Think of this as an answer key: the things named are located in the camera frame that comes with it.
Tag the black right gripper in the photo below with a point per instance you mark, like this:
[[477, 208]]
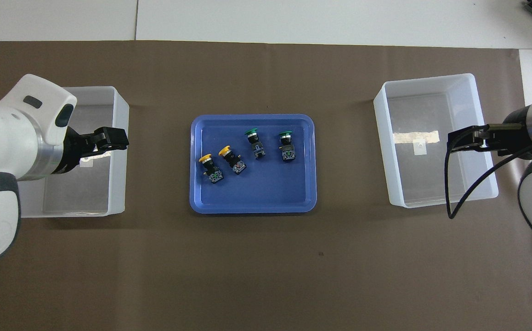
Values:
[[514, 140]]

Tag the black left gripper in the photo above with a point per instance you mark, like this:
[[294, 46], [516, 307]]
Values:
[[75, 149]]

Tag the yellow push button switch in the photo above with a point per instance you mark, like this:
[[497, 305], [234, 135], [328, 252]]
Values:
[[211, 171], [234, 162]]

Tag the green push button switch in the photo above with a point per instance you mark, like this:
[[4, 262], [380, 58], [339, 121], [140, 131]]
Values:
[[287, 149], [256, 143]]

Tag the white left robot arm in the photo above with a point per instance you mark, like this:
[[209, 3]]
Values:
[[4, 133]]

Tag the small white box label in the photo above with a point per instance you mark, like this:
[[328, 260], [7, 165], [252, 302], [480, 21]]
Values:
[[87, 163], [419, 147]]

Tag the translucent white plastic box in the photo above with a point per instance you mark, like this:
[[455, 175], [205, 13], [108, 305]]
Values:
[[427, 179], [118, 184]]

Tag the blue plastic tray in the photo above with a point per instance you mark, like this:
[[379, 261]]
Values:
[[252, 193]]

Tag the brown paper table mat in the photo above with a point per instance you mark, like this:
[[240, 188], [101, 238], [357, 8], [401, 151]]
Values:
[[257, 266]]

